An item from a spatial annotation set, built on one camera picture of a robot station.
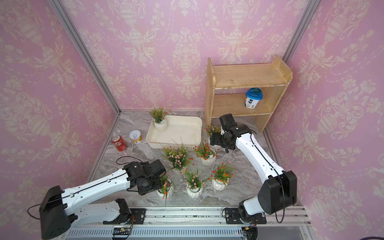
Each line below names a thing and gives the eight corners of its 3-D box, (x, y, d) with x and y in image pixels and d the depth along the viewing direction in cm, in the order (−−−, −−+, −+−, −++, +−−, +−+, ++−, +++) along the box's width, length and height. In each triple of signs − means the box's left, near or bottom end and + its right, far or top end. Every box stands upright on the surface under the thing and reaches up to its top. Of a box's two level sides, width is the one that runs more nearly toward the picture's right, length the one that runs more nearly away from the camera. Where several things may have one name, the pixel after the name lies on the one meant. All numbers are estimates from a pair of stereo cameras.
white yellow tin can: (130, 144, 104) (127, 139, 99) (133, 134, 109) (130, 129, 104) (141, 144, 104) (139, 139, 99) (144, 134, 109) (142, 129, 104)
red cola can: (118, 152, 100) (111, 143, 91) (118, 145, 104) (111, 135, 94) (127, 150, 101) (120, 141, 92) (126, 142, 105) (120, 133, 96)
